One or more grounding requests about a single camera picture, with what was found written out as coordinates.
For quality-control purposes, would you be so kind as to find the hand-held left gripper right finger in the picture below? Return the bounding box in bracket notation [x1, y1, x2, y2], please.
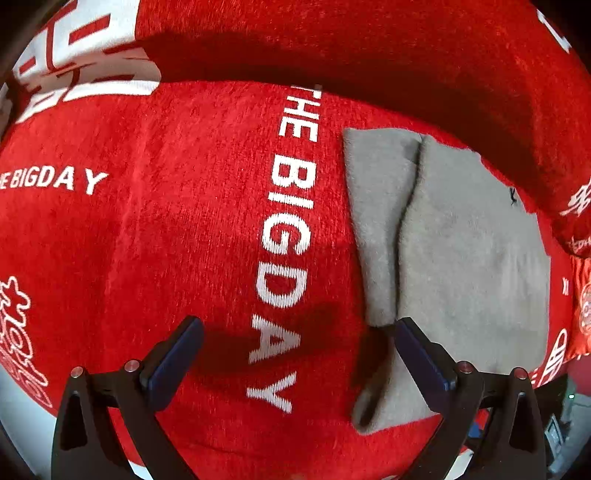
[394, 318, 559, 480]

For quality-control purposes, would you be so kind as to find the grey fleece garment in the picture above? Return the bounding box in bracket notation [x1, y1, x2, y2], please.
[342, 127, 552, 435]

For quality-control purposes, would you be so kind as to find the red printed blanket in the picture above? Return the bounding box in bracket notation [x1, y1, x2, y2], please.
[0, 0, 591, 480]

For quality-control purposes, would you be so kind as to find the dark box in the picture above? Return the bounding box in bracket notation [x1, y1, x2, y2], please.
[544, 378, 575, 476]

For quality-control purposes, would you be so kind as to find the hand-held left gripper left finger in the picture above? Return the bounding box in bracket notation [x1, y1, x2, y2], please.
[51, 316, 206, 480]

